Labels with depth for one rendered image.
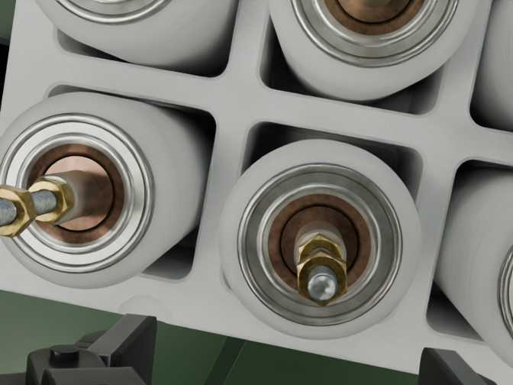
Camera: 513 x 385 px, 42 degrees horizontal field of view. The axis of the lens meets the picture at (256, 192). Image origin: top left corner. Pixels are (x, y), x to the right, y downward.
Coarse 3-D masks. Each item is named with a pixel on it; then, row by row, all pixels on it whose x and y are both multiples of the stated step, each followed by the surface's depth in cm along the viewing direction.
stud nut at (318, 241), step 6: (318, 234) 27; (312, 240) 27; (318, 240) 27; (324, 240) 27; (330, 240) 27; (300, 246) 27; (306, 246) 27; (312, 246) 27; (318, 246) 27; (324, 246) 27; (330, 246) 27; (336, 246) 27; (300, 252) 27; (306, 252) 27; (336, 252) 27; (300, 258) 27
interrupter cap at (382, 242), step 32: (256, 192) 31; (288, 192) 30; (320, 192) 30; (352, 192) 30; (256, 224) 31; (288, 224) 31; (352, 224) 31; (384, 224) 30; (256, 256) 31; (288, 256) 31; (352, 256) 31; (384, 256) 30; (256, 288) 31; (288, 288) 31; (352, 288) 31; (384, 288) 30; (320, 320) 31
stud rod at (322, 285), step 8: (312, 272) 23; (320, 272) 22; (328, 272) 22; (312, 280) 22; (320, 280) 22; (328, 280) 22; (336, 280) 22; (312, 288) 22; (320, 288) 22; (328, 288) 22; (336, 288) 22; (312, 296) 22; (320, 296) 22; (328, 296) 22
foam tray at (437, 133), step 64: (256, 0) 37; (64, 64) 38; (128, 64) 38; (256, 64) 37; (448, 64) 37; (0, 128) 39; (256, 128) 42; (320, 128) 38; (384, 128) 37; (448, 128) 37; (448, 192) 37; (0, 256) 40; (192, 256) 46; (192, 320) 39; (256, 320) 39; (384, 320) 38; (448, 320) 41; (512, 384) 38
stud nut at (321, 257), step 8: (320, 248) 24; (312, 256) 23; (320, 256) 23; (328, 256) 23; (336, 256) 24; (304, 264) 23; (312, 264) 23; (320, 264) 23; (328, 264) 23; (336, 264) 23; (344, 264) 23; (304, 272) 23; (336, 272) 23; (344, 272) 23; (304, 280) 23; (344, 280) 23; (304, 288) 23; (344, 288) 23; (304, 296) 23; (336, 296) 23; (320, 304) 23
